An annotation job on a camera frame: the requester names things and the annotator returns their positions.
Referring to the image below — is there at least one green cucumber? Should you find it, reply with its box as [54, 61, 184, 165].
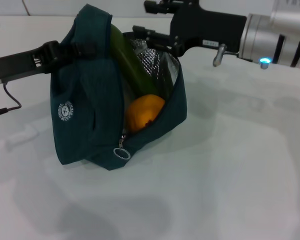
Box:
[109, 23, 159, 98]

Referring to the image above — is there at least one right gripper cable with plug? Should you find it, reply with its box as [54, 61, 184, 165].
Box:
[212, 43, 241, 68]

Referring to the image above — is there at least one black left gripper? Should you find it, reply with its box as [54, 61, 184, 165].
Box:
[0, 40, 98, 83]

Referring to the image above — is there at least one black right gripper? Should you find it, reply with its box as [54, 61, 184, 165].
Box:
[132, 0, 248, 58]

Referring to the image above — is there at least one dark teal insulated lunch bag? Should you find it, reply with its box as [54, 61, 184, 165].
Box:
[49, 3, 188, 172]

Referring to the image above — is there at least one orange yellow pear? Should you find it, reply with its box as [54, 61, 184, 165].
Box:
[126, 94, 166, 134]

